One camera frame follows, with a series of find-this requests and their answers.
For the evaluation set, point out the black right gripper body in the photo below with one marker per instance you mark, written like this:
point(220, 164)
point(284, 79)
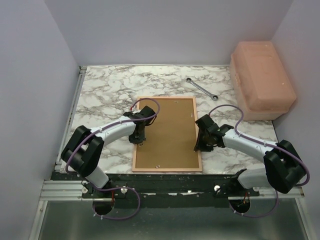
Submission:
point(205, 144)

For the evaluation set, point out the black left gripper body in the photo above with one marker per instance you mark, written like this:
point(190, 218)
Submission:
point(137, 138)

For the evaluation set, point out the brown backing board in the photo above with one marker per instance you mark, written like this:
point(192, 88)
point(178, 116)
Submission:
point(170, 140)

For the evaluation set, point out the pink photo frame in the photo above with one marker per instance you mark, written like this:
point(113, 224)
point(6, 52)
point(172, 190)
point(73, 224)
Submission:
point(135, 155)

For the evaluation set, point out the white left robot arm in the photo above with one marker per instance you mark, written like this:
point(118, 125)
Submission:
point(83, 150)

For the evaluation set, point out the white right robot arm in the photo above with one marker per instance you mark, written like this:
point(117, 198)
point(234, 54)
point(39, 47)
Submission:
point(282, 167)

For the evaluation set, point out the silver ratchet wrench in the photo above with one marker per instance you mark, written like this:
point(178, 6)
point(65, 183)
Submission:
point(212, 96)

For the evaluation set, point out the translucent orange plastic box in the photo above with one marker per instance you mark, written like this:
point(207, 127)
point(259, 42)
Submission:
point(262, 88)

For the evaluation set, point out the aluminium extrusion rail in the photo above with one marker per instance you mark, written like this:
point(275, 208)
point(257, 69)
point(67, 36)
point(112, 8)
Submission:
point(61, 190)

